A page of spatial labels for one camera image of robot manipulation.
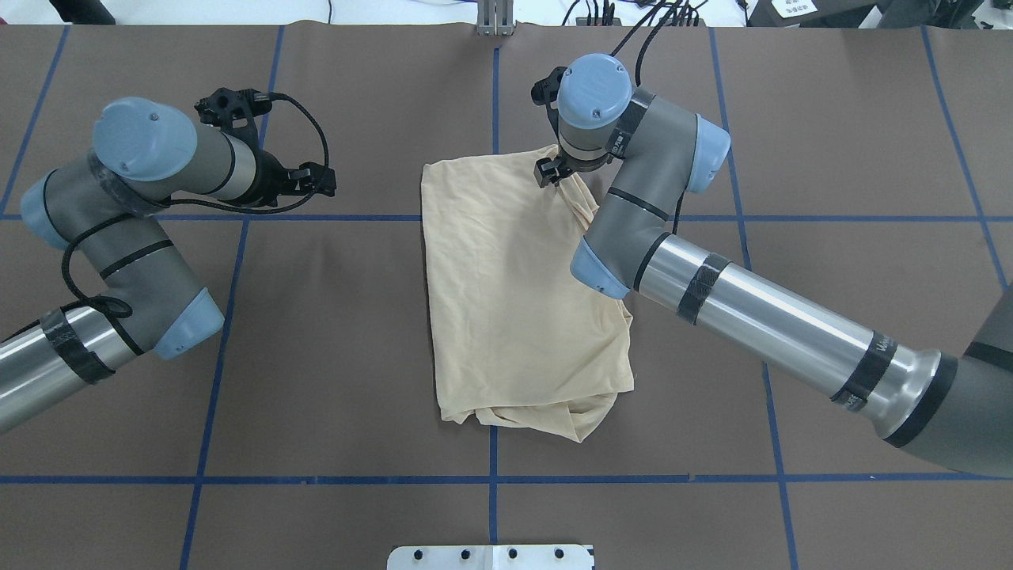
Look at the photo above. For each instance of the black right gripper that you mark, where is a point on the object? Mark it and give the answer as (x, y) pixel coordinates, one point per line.
(547, 171)

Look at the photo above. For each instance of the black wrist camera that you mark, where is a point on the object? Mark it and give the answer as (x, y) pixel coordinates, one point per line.
(234, 112)
(544, 93)

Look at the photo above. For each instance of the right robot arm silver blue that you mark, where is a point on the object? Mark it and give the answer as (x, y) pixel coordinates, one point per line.
(953, 411)

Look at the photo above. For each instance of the black box with label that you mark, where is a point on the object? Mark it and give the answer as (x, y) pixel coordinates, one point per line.
(808, 14)

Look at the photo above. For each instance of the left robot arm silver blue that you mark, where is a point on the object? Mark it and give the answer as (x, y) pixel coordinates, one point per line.
(133, 292)

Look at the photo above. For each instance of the white central pedestal column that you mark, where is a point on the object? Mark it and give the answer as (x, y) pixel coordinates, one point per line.
(516, 556)

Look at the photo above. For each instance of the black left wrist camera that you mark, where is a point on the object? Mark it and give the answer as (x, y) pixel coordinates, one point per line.
(234, 112)

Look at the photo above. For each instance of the aluminium frame post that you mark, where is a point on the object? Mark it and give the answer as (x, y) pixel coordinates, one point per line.
(495, 18)

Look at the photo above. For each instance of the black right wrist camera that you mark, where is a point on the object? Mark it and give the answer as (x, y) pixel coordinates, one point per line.
(544, 93)

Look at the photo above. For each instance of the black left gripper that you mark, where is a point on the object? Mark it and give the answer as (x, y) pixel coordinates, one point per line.
(272, 177)

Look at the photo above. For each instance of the beige long sleeve shirt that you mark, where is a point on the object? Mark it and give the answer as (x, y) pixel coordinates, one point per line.
(518, 342)

